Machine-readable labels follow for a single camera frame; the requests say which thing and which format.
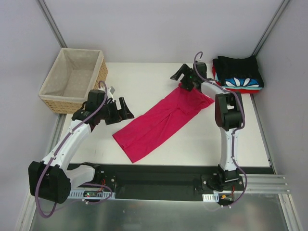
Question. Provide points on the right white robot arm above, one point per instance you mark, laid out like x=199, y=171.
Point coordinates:
x=229, y=117

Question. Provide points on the pink t shirt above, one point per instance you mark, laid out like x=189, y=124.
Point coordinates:
x=150, y=130

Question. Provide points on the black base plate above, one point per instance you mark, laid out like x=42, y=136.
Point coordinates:
x=167, y=183

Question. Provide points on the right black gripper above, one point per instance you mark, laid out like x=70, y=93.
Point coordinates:
x=186, y=78

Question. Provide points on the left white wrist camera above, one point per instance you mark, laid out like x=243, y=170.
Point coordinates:
x=110, y=92

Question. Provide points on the right aluminium frame post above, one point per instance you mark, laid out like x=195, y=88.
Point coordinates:
x=272, y=23

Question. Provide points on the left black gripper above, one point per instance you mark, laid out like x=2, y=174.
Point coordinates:
x=115, y=110

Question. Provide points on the red t shirt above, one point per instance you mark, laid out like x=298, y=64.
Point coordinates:
x=235, y=89

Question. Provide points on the wicker basket with liner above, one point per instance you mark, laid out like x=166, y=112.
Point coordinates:
x=74, y=73

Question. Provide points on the left aluminium frame post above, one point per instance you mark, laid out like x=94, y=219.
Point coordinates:
x=51, y=22

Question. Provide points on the aluminium frame post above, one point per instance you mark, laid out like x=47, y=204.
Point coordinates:
x=272, y=23
x=51, y=22

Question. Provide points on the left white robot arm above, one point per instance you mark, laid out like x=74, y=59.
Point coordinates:
x=50, y=178

